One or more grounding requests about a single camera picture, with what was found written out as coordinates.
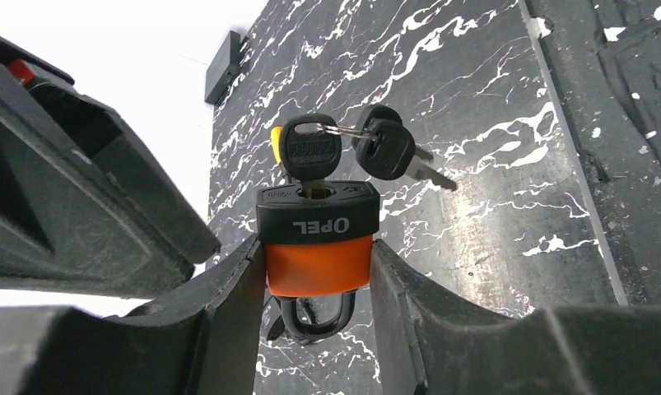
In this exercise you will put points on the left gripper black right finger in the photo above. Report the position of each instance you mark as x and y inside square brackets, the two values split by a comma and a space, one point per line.
[430, 340]

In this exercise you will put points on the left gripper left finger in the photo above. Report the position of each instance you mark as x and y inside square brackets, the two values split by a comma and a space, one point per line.
[201, 338]

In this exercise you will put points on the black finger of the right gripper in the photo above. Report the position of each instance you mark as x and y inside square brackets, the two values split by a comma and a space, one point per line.
[84, 206]

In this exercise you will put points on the orange padlock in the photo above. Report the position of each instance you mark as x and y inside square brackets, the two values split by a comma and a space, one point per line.
[317, 245]

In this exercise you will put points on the bunch of black keys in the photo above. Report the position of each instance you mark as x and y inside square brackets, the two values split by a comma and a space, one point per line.
[309, 147]

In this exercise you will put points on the black box in corner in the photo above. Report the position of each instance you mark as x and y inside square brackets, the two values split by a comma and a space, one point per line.
[223, 69]

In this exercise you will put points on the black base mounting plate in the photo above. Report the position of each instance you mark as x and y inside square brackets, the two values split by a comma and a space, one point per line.
[604, 61]

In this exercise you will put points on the orange handle screwdriver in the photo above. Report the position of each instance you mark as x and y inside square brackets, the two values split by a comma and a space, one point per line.
[275, 138]

